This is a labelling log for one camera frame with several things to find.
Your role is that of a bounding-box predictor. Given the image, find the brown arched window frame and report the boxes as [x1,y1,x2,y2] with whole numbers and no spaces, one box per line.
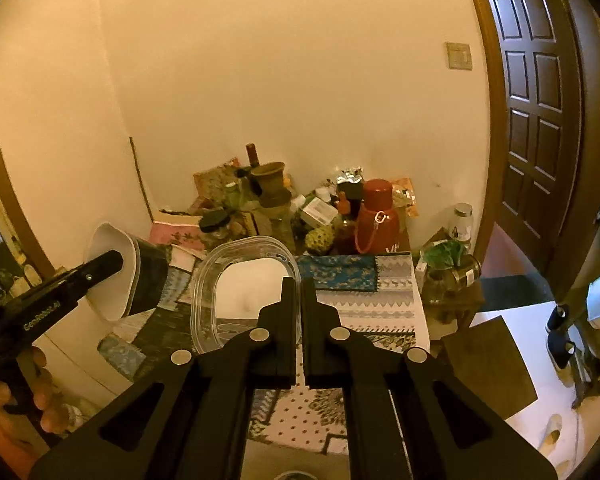
[0,10,57,282]

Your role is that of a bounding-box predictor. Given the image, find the patchwork tablecloth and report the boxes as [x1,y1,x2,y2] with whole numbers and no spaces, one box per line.
[97,247,432,457]

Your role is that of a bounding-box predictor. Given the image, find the black paper cup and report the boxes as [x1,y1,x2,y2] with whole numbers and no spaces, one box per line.
[82,222,170,322]

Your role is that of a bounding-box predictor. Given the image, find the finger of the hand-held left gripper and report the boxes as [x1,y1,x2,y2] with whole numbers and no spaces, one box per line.
[52,250,125,296]

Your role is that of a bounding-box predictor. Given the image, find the orange packet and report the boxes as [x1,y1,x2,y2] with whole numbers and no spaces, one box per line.
[390,177,414,219]

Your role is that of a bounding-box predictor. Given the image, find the glass jar white lid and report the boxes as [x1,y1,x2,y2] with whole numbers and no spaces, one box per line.
[450,203,475,244]

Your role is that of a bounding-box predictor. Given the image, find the dark wooden stool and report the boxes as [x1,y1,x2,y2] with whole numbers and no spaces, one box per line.
[440,315,539,422]

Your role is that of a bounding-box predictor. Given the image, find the silver foil packet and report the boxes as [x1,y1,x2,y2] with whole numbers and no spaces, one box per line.
[335,165,366,187]

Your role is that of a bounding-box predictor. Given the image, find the white medicine box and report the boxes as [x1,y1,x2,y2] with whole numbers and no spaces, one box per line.
[300,200,339,227]

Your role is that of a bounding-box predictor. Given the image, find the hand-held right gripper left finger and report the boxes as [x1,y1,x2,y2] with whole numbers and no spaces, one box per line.
[27,277,299,480]

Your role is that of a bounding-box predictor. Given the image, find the clear plastic container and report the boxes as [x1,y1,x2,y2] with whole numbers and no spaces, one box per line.
[190,235,304,357]

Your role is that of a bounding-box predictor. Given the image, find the red thermos bottle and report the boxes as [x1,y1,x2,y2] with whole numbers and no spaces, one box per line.
[355,179,401,257]

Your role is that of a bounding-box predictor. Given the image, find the brown door frame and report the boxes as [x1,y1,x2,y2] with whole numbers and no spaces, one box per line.
[457,0,600,301]

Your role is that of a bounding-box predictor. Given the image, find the person's left hand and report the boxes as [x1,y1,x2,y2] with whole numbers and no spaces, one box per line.
[31,347,74,434]

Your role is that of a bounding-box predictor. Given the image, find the glass jar black lid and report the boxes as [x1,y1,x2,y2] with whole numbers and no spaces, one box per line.
[200,209,231,239]

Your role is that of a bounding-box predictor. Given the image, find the small wooden side table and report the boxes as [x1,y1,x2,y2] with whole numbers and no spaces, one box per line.
[425,280,487,332]

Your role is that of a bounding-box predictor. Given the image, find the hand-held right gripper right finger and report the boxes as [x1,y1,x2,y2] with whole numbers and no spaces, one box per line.
[302,277,559,480]

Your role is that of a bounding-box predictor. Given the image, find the thin wooden stick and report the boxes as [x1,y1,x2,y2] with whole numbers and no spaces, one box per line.
[129,136,154,222]

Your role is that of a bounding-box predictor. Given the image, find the brown ceramic vase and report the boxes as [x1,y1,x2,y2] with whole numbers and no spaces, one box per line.
[250,161,294,209]

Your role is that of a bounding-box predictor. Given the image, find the glass jar green leaves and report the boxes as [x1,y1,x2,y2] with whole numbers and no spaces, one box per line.
[422,240,483,307]

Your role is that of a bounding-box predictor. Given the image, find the green knobbly fruit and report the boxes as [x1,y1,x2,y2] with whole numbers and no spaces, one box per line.
[305,225,336,257]

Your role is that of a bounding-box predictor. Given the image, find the beige wall switch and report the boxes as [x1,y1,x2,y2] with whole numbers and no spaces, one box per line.
[445,41,474,71]

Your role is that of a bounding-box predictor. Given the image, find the pale slipper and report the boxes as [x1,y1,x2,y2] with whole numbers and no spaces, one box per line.
[540,412,566,459]

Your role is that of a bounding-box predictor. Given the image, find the brown panelled door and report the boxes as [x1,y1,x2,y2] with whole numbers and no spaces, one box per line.
[490,0,582,272]

